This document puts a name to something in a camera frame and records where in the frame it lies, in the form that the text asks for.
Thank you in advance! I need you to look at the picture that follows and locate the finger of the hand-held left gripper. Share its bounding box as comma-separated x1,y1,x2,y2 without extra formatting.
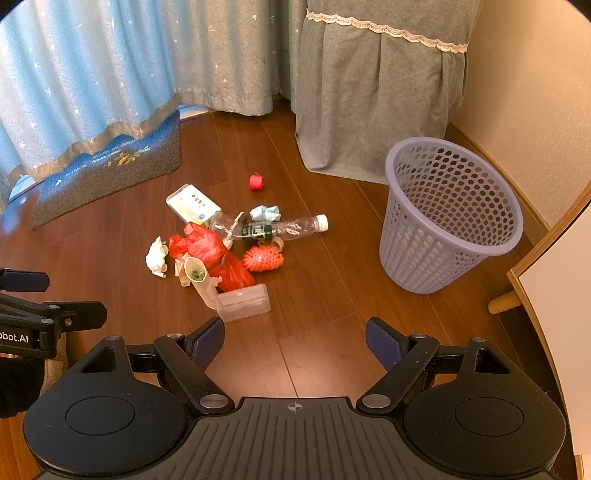
0,268,51,292
0,294,108,331

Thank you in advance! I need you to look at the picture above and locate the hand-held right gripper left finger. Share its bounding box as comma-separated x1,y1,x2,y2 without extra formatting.
65,318,234,416

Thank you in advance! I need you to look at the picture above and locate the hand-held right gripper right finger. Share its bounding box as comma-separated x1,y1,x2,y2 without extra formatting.
356,318,527,415

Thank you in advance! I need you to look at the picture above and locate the clear plastic box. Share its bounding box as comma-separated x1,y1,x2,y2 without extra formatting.
215,283,271,321

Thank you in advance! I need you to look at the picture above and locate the beige paper cup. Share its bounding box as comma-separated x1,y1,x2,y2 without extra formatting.
182,257,222,311

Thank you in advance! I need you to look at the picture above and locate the purple mesh wastebasket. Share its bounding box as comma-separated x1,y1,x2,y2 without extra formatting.
379,137,525,295

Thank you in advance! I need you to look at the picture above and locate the red plastic bag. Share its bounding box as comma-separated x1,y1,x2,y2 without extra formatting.
168,223,256,292

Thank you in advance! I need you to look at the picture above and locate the white tissue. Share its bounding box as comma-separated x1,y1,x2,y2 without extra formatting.
145,236,170,278

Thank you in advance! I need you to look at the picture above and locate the white medicine box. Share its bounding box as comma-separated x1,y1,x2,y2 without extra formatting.
166,183,221,227

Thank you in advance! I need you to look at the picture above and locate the blue face mask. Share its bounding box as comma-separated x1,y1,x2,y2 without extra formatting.
250,204,282,223

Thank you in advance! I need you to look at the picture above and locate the person's left hand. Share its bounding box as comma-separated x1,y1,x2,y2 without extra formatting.
0,357,45,419

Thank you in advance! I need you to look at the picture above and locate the orange foam fruit net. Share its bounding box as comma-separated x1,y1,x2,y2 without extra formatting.
242,244,283,273

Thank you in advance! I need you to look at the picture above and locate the clear plastic bottle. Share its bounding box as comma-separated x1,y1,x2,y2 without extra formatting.
209,210,329,243

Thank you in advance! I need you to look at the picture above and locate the blue and grey doormat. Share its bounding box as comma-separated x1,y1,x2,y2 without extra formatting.
28,110,183,230

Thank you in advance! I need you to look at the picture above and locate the wooden table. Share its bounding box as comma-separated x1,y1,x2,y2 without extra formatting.
488,182,591,457

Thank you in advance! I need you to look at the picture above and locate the star-print curtain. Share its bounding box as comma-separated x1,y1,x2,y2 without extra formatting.
0,0,298,204

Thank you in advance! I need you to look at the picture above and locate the grey cover with lace trim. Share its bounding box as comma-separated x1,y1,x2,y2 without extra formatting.
291,0,469,184

